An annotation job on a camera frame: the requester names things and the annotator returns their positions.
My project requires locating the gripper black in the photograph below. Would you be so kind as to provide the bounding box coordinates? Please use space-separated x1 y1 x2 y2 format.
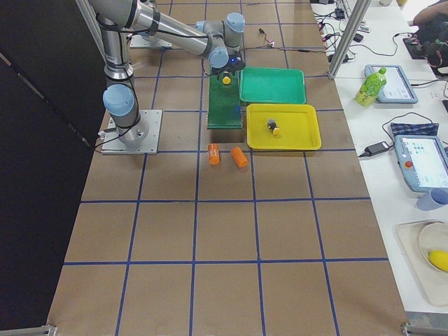
211 53 246 76

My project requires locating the yellow push button switch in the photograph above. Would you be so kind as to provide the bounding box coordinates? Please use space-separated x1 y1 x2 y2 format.
267 119 281 136
222 71 232 85

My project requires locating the plain orange cylinder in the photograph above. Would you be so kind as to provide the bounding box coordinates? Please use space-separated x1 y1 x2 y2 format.
230 146 248 168

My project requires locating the orange cylinder with 4680 text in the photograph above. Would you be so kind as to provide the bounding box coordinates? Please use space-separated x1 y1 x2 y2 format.
208 143 221 165

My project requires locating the green plastic tray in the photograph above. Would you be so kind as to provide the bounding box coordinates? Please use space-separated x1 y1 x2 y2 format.
239 66 307 104

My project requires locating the green conveyor belt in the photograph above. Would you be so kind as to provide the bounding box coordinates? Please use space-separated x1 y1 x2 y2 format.
207 73 242 130

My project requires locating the yellow plastic tray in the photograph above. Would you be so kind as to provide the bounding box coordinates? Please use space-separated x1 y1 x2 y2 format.
246 104 321 151

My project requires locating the green tea bottle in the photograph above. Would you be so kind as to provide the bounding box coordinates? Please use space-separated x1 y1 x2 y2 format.
355 67 386 107

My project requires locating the upper teach pendant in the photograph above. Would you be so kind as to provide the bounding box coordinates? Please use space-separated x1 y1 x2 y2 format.
364 64 419 104

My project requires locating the teach pendant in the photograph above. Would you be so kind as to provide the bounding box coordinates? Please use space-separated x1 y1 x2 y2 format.
394 135 447 193
364 64 419 104

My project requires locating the black power adapter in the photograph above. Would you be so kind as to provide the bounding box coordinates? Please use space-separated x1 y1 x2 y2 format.
363 141 390 157

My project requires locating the checkered blue cloth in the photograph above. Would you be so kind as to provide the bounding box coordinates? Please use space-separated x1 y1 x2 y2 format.
390 122 439 140

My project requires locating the lower teach pendant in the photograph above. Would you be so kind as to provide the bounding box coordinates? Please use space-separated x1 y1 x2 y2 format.
394 135 447 193

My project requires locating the blue cup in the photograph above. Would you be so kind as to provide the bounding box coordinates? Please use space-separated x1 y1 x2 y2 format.
416 188 447 211

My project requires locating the beige plate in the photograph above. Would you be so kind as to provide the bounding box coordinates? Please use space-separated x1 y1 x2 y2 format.
418 223 447 273

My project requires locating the yellow lemon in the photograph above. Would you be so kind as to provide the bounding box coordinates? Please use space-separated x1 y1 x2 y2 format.
428 250 448 272

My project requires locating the beige serving tray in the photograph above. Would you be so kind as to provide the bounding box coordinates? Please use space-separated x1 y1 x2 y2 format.
395 220 447 307

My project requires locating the red black power cable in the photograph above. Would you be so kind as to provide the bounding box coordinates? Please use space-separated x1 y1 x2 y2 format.
258 27 337 54

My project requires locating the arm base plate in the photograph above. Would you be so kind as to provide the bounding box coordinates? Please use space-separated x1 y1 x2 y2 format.
130 34 172 49
101 110 162 155

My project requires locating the aluminium frame post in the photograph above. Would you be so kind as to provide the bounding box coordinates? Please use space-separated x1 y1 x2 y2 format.
328 0 371 79

